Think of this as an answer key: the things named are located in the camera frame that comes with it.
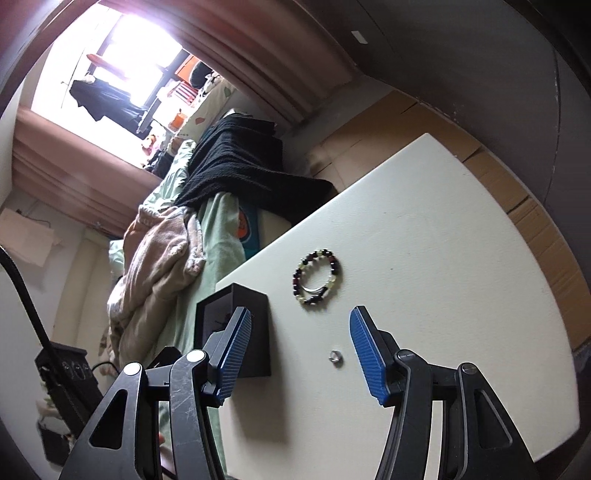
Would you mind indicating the black jewelry box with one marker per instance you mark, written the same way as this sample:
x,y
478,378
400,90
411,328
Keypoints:
x,y
256,323

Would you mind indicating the teal and orange cushion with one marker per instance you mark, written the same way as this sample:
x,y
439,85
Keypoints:
x,y
247,230

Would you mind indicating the pink fleece blanket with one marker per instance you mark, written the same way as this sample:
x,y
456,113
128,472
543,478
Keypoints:
x,y
157,258

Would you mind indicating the leaf-print windowsill cushion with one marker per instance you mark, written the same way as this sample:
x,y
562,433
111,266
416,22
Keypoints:
x,y
214,101

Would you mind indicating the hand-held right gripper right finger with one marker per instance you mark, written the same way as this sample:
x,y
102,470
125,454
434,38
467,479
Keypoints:
x,y
367,355

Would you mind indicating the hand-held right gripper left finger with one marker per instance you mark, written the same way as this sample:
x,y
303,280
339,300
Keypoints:
x,y
235,350

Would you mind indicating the white wall socket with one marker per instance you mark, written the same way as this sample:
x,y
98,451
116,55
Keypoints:
x,y
359,37

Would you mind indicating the pale green printed quilt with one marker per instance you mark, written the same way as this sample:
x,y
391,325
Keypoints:
x,y
180,159

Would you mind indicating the black knitted blanket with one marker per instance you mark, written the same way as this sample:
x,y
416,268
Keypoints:
x,y
240,161

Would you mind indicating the beige paper sheets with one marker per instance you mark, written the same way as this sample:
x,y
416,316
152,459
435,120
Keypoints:
x,y
27,235

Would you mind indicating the pink curtain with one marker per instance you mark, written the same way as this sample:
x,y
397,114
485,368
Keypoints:
x,y
78,161
240,50

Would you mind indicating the black bag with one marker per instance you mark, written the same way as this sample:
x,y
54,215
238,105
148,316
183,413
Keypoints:
x,y
201,74

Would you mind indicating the green bed sheet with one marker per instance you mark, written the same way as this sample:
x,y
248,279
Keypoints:
x,y
221,240

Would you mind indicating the hanging dark clothing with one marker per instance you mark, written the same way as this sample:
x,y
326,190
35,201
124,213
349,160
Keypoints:
x,y
101,99

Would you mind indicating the black power strip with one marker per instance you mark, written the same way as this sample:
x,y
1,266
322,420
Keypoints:
x,y
69,383

